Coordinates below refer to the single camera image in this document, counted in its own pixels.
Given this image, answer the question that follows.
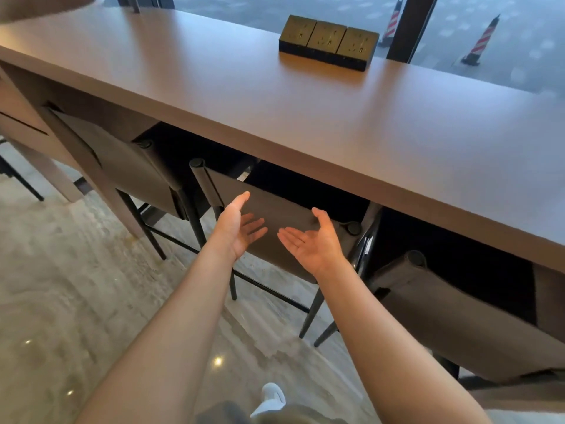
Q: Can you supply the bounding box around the person's left hand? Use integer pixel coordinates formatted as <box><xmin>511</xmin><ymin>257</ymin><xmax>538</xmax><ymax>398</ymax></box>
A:
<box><xmin>215</xmin><ymin>191</ymin><xmax>268</xmax><ymax>261</ymax></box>

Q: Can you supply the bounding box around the person's right hand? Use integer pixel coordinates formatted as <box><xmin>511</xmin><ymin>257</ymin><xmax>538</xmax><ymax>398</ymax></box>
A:
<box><xmin>277</xmin><ymin>207</ymin><xmax>350</xmax><ymax>279</ymax></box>

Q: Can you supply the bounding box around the person's left forearm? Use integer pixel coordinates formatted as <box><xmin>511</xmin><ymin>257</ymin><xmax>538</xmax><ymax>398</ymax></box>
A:
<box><xmin>74</xmin><ymin>243</ymin><xmax>239</xmax><ymax>424</ymax></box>

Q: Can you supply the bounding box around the person's right forearm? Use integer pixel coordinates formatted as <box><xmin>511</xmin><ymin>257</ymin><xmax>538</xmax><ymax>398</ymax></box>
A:
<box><xmin>314</xmin><ymin>259</ymin><xmax>493</xmax><ymax>424</ymax></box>

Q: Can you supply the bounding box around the brown chair with black legs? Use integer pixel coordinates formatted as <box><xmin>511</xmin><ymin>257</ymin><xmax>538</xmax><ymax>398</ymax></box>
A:
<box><xmin>46</xmin><ymin>107</ymin><xmax>208</xmax><ymax>261</ymax></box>
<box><xmin>189</xmin><ymin>158</ymin><xmax>383</xmax><ymax>348</ymax></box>
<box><xmin>368</xmin><ymin>250</ymin><xmax>565</xmax><ymax>391</ymax></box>

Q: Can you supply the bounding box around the gold black power socket cube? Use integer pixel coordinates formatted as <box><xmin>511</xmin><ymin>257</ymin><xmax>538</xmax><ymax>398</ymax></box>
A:
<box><xmin>334</xmin><ymin>26</ymin><xmax>380</xmax><ymax>72</ymax></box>
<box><xmin>278</xmin><ymin>14</ymin><xmax>318</xmax><ymax>57</ymax></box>
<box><xmin>306</xmin><ymin>20</ymin><xmax>348</xmax><ymax>64</ymax></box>

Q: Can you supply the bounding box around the person's white shoe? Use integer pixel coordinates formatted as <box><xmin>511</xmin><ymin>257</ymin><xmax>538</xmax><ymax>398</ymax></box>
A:
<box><xmin>250</xmin><ymin>382</ymin><xmax>287</xmax><ymax>418</ymax></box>

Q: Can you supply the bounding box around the beige chair with black leg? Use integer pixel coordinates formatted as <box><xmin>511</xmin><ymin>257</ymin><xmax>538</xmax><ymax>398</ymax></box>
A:
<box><xmin>0</xmin><ymin>75</ymin><xmax>85</xmax><ymax>203</ymax></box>

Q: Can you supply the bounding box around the red white striped traffic cone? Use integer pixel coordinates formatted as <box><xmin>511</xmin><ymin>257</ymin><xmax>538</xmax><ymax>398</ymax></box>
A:
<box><xmin>461</xmin><ymin>14</ymin><xmax>501</xmax><ymax>67</ymax></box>
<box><xmin>379</xmin><ymin>0</ymin><xmax>404</xmax><ymax>48</ymax></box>

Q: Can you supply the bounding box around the round brown board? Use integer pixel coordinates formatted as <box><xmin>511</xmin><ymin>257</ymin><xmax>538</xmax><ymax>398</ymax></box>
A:
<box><xmin>0</xmin><ymin>0</ymin><xmax>106</xmax><ymax>24</ymax></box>

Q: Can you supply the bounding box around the dark window frame post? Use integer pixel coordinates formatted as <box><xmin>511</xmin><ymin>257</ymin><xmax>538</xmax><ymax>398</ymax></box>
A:
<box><xmin>114</xmin><ymin>0</ymin><xmax>175</xmax><ymax>14</ymax></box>
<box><xmin>387</xmin><ymin>0</ymin><xmax>440</xmax><ymax>64</ymax></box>

